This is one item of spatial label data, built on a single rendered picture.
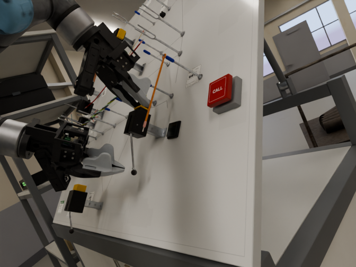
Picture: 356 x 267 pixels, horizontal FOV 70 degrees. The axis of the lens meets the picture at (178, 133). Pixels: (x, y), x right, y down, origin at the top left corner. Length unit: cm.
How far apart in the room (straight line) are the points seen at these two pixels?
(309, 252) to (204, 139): 26
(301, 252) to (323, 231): 7
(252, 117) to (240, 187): 12
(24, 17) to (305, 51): 982
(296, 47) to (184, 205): 973
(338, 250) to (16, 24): 70
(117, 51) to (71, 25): 10
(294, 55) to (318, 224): 962
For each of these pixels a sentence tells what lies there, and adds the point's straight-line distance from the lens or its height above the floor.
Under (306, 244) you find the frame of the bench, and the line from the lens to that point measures 52.
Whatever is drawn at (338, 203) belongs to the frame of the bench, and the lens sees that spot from 63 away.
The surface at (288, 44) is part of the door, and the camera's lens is 1010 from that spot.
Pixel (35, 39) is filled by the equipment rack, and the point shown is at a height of 181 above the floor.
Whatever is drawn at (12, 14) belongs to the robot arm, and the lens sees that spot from 51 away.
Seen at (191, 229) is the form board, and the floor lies 90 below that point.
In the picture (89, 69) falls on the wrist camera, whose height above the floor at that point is 125.
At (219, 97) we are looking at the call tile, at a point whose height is 109.
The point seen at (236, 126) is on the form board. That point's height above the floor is 103.
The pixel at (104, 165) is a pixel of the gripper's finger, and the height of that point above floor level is 106.
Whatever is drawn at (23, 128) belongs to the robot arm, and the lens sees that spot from 60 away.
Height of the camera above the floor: 109
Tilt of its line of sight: 4 degrees down
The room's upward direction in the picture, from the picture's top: 25 degrees counter-clockwise
